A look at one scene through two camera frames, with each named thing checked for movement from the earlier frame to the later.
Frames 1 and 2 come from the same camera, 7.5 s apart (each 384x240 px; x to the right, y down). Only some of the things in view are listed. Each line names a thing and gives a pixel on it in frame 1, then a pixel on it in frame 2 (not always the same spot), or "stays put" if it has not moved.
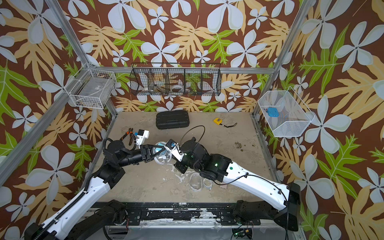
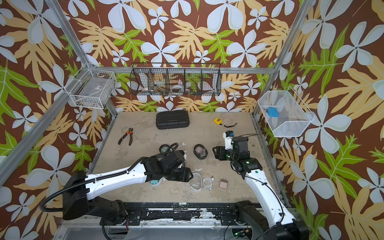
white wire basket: x=91 y=88 stays put
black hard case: x=167 y=120 stays put
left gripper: x=146 y=154 to x=185 y=174
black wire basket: x=176 y=79 stays put
